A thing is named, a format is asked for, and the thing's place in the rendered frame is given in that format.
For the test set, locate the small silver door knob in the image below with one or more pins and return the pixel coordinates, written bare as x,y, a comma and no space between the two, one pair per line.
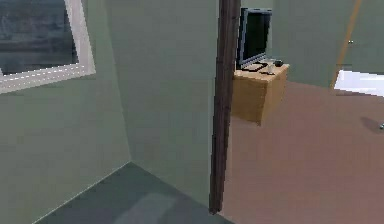
350,42

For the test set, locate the light wooden cabinet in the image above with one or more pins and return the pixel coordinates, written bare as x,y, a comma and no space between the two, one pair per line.
258,93

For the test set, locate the clear glass cup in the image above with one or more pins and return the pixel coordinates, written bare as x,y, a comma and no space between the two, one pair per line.
271,67

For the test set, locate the black television set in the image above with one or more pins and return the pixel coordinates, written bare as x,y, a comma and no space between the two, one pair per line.
255,35

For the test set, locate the small black object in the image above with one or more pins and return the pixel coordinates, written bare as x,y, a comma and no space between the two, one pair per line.
278,62

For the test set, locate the white framed window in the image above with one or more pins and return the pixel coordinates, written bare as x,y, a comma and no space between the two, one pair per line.
36,36

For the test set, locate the dark brown door frame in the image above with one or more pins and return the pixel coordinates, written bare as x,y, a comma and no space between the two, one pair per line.
224,100

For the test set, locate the green room door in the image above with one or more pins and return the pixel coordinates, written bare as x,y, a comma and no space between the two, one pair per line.
365,35

